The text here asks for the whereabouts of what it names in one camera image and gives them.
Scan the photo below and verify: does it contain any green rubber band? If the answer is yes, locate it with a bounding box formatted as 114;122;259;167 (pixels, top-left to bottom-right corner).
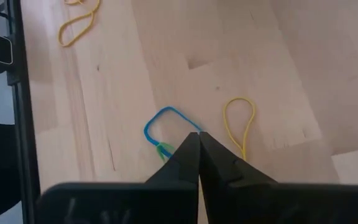
155;142;176;162

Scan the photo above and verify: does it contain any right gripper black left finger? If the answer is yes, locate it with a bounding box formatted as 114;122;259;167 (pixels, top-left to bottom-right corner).
145;131;201;185

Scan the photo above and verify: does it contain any yellow rubber band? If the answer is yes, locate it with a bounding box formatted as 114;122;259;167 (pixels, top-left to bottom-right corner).
57;0;101;48
222;96;257;161

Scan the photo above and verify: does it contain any blue rubber band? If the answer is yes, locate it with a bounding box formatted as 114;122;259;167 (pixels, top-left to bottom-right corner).
143;106;203;159

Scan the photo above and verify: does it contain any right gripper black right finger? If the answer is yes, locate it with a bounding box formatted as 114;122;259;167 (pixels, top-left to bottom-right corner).
199;131;278;224

